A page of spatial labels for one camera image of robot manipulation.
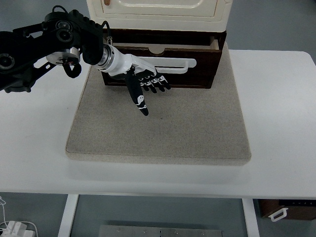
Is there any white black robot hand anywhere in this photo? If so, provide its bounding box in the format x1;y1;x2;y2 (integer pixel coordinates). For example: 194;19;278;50
96;44;171;116

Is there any dark wooden drawer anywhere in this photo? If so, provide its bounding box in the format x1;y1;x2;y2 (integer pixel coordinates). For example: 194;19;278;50
95;36;224;90

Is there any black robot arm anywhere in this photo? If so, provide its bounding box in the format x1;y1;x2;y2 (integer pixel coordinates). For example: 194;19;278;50
0;5;170;116

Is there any cream cabinet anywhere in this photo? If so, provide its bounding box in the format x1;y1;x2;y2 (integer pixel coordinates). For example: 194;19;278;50
87;0;233;32

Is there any spare drawer on floor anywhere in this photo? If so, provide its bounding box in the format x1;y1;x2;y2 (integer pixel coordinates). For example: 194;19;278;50
258;199;316;222

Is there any beige stone slab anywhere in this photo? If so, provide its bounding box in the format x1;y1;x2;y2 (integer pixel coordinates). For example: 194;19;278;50
66;47;251;165

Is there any metal floor plate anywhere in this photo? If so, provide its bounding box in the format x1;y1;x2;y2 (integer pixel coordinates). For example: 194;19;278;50
98;225;223;237

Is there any white power adapter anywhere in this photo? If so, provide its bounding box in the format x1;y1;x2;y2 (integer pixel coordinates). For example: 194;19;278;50
0;221;38;237

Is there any white drawer handle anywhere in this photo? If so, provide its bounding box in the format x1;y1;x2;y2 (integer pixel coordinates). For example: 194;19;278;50
140;56;197;74

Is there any white table frame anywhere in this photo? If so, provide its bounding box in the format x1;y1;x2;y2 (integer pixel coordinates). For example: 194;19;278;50
57;194;260;237

